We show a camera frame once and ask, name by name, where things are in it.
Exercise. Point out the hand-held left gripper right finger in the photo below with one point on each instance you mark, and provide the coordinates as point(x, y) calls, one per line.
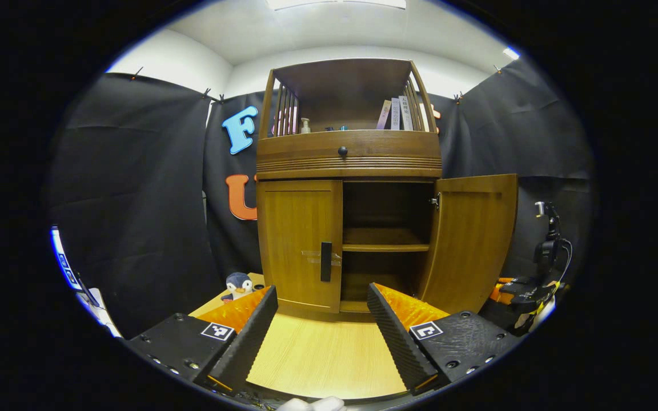
point(397, 339)

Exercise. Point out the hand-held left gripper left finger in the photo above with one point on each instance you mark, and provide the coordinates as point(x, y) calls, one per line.
point(246, 342)

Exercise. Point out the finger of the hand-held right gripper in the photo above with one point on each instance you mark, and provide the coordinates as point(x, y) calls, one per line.
point(503, 290)

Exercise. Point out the wooden shoe cabinet door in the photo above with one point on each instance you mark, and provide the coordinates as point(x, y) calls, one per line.
point(295, 240)
point(472, 240)

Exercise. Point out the wooden double-door shoe cabinet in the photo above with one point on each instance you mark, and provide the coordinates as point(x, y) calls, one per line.
point(352, 80)

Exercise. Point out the wooden inner cabinet shelf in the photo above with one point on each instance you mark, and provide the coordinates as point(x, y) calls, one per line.
point(383, 240)

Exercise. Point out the metal door hinge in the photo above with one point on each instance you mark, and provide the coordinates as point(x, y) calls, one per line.
point(435, 201)

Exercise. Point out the wooden cabinet drawer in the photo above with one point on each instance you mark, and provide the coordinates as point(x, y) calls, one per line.
point(392, 149)

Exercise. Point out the penguin plush toy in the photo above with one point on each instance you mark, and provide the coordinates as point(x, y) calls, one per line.
point(239, 284)

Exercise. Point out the black backdrop cloth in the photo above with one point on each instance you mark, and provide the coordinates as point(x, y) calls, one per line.
point(135, 200)

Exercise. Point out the blue and white board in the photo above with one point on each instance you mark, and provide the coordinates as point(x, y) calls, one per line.
point(72, 274)

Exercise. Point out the white book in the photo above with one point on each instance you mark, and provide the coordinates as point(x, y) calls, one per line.
point(406, 113)

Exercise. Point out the grey book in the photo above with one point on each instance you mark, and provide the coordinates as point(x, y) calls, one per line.
point(396, 114)

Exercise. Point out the small ceiling light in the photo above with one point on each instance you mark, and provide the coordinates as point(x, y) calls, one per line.
point(511, 53)

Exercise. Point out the pink book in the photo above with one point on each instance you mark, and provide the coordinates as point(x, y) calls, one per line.
point(384, 114)

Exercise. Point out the beige pump bottle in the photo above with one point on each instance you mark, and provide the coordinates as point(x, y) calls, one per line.
point(305, 127)

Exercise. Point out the ceiling light panel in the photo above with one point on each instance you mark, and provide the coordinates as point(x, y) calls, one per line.
point(334, 4)

